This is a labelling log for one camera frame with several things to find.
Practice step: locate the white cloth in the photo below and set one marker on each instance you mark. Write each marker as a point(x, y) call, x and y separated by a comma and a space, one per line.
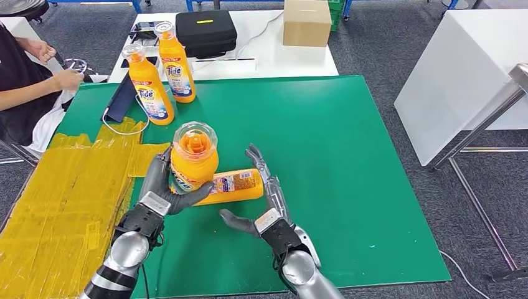
point(43, 132)

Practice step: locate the black remote controller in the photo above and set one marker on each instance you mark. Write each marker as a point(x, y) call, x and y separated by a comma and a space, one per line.
point(142, 35)

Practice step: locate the cardboard box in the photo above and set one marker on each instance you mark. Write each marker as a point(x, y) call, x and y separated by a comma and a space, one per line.
point(306, 24)

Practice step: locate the yellow taped sheet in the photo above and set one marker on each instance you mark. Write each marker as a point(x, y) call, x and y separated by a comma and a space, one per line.
point(49, 214)

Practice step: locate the green table mat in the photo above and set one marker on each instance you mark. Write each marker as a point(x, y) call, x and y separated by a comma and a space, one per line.
point(309, 132)

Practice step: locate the green crates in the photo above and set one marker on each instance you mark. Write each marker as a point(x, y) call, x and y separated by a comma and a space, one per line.
point(336, 16)

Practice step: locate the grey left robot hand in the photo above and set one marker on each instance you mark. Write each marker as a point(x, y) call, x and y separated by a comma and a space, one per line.
point(156, 177)

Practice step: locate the person's right hand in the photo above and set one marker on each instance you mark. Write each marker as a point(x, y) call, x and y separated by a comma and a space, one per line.
point(69, 80)

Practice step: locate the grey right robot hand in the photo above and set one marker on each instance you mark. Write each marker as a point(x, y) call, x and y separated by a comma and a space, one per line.
point(276, 198)

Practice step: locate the black chair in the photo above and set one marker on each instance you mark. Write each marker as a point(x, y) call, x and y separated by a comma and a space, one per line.
point(24, 8)

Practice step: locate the person's right forearm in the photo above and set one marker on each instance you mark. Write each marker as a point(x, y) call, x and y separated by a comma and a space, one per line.
point(29, 95)

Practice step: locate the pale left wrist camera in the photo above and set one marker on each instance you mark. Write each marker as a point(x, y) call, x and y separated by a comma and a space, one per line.
point(154, 203)

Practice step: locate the white table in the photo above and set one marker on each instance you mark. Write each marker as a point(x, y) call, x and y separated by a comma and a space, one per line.
point(288, 62)
point(453, 82)
point(16, 29)

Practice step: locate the orange detergent bottle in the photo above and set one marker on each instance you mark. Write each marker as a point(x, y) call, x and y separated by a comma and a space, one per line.
point(247, 196)
point(194, 165)
point(176, 55)
point(144, 80)

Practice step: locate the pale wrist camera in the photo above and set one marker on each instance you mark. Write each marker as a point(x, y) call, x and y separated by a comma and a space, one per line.
point(268, 221)
point(154, 203)

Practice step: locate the metal stand frame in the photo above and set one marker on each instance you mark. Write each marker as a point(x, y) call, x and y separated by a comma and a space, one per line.
point(482, 128)

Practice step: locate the person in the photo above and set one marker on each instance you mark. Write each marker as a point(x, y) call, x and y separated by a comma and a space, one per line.
point(20, 82)

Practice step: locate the person's left hand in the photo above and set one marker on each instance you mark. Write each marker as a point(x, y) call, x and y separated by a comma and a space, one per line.
point(46, 50)

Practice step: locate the black phone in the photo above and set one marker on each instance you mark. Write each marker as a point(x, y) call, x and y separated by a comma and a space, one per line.
point(152, 61)

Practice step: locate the black carry case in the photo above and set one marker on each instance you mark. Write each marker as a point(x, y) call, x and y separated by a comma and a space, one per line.
point(206, 36)

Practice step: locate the dark blue tablet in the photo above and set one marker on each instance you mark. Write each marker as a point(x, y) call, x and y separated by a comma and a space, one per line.
point(119, 103)

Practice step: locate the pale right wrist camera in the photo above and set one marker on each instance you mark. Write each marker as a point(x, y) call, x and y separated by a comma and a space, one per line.
point(268, 221)

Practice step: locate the person's left forearm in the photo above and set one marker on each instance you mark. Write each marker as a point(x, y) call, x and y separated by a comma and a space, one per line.
point(29, 43)

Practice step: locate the metal chair legs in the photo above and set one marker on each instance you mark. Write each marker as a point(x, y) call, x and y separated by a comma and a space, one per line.
point(20, 152)

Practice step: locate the blue metal rack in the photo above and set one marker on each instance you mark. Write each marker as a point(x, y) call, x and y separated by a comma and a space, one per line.
point(348, 8)

